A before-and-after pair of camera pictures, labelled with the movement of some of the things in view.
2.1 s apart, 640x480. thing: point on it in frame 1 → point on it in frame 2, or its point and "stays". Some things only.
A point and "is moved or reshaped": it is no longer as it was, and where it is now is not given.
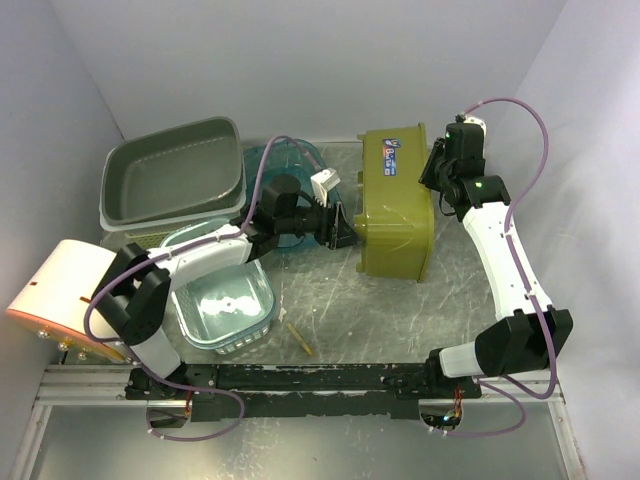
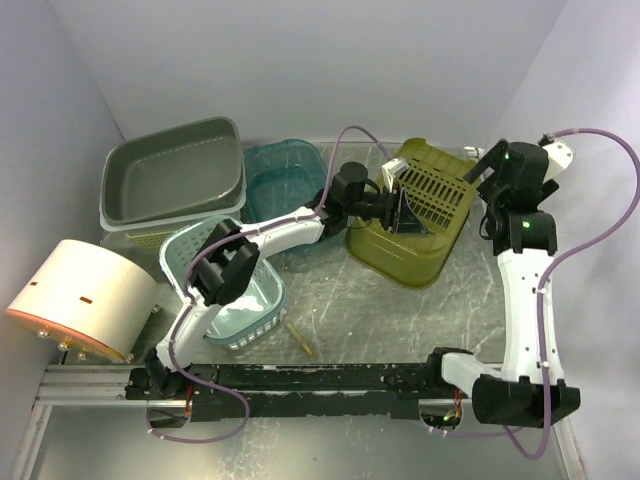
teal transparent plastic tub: [294, 159] stays
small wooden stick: [298, 336] stays
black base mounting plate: [291, 391] stays
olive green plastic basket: [394, 210] is moved or reshaped
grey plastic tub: [188, 171] stays
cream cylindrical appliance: [58, 297] stays
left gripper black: [335, 230] → [401, 218]
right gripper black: [427, 178] → [491, 159]
